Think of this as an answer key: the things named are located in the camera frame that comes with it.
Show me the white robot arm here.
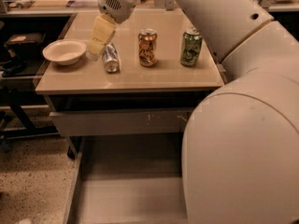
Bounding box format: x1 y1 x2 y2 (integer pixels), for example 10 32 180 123
175 0 299 224

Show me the silver redbull can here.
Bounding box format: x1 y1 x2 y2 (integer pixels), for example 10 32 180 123
102 43 120 73

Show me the black device on shelf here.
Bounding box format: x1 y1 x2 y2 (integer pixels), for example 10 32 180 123
6 33 45 46

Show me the open middle drawer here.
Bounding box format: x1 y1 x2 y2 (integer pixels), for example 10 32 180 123
63 133 188 224

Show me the grey drawer cabinet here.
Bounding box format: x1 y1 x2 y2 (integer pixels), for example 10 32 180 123
35 9 226 161

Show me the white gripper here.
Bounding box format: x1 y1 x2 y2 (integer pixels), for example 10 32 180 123
86 0 138 61

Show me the grey top drawer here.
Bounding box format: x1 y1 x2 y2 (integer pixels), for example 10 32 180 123
50 108 192 136

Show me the white bowl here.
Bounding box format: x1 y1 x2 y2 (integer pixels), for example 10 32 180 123
42 39 86 65

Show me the orange soda can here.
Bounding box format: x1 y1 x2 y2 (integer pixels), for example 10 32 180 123
138 28 157 67

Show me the green soda can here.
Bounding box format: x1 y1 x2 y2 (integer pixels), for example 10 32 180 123
180 27 203 66

